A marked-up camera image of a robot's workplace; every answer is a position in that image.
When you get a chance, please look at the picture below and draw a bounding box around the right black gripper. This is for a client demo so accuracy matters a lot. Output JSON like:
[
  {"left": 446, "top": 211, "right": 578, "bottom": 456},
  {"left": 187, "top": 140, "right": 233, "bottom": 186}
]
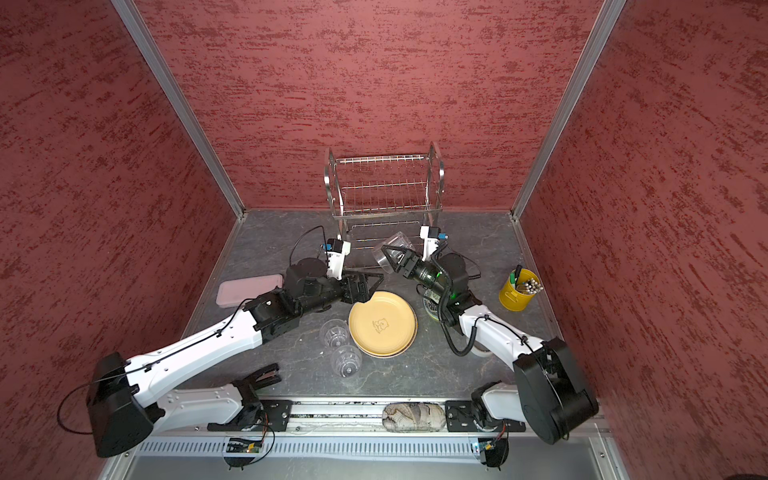
[{"left": 382, "top": 246, "right": 451, "bottom": 300}]

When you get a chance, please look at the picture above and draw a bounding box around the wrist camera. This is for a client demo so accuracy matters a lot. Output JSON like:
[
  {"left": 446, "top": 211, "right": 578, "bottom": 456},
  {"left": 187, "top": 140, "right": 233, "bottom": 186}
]
[
  {"left": 419, "top": 225, "right": 448, "bottom": 261},
  {"left": 325, "top": 238, "right": 351, "bottom": 280}
]

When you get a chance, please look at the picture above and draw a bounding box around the yellow pencil cup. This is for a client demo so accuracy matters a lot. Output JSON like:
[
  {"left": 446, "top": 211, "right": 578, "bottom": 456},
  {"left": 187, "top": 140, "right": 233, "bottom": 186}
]
[{"left": 498, "top": 265, "right": 544, "bottom": 312}]

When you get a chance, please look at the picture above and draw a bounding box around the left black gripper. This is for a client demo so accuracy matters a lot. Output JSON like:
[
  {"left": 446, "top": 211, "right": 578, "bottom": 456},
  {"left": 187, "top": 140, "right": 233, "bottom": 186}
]
[{"left": 298, "top": 267, "right": 384, "bottom": 316}]

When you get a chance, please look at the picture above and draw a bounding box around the chrome two-tier dish rack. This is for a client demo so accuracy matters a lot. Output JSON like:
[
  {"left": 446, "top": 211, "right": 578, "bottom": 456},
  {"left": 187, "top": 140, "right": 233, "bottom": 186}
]
[{"left": 324, "top": 142, "right": 445, "bottom": 269}]

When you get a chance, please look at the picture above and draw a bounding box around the black clip tool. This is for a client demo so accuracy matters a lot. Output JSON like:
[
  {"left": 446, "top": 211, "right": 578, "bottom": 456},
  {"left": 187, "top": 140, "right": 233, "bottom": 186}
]
[{"left": 242, "top": 363, "right": 282, "bottom": 391}]

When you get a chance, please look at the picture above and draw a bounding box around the grey marbled stone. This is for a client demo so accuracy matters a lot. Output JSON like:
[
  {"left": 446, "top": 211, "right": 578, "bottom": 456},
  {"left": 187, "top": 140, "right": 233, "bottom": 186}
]
[{"left": 382, "top": 402, "right": 447, "bottom": 433}]

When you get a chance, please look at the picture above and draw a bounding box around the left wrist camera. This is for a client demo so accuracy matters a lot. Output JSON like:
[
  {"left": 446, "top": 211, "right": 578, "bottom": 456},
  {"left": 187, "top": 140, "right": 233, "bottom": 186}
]
[{"left": 325, "top": 238, "right": 351, "bottom": 280}]

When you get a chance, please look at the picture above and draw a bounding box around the green leaf pattern bowl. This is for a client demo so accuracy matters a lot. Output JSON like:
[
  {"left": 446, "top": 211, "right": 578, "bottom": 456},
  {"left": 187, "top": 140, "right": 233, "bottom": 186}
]
[{"left": 423, "top": 298, "right": 439, "bottom": 321}]

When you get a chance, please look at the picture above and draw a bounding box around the yellow bear plate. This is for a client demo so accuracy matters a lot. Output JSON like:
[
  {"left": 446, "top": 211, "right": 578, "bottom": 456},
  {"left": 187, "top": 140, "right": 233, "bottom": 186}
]
[{"left": 348, "top": 291, "right": 418, "bottom": 358}]

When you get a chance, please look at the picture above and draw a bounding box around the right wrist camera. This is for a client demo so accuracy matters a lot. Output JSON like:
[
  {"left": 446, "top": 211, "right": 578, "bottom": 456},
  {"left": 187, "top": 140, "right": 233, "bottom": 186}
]
[{"left": 419, "top": 225, "right": 448, "bottom": 261}]

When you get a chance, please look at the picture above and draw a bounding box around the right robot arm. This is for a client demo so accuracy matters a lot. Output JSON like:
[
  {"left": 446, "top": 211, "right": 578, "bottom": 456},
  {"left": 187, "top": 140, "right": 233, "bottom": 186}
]
[{"left": 382, "top": 245, "right": 599, "bottom": 445}]

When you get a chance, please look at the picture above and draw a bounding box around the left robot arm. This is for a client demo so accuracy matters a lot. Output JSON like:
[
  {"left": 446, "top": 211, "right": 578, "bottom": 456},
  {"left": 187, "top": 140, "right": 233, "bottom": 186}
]
[{"left": 86, "top": 258, "right": 384, "bottom": 458}]

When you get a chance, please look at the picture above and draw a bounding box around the aluminium front rail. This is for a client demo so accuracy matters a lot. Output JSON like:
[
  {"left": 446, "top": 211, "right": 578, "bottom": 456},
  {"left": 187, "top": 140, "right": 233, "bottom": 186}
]
[{"left": 122, "top": 395, "right": 610, "bottom": 439}]

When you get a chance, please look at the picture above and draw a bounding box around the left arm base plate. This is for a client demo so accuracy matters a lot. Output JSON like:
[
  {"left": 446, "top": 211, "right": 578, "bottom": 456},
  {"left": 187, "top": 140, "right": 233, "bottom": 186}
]
[{"left": 207, "top": 399, "right": 294, "bottom": 432}]

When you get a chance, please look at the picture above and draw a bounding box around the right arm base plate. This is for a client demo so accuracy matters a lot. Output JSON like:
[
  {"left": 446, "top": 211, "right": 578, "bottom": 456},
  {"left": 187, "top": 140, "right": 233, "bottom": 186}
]
[{"left": 444, "top": 400, "right": 526, "bottom": 434}]

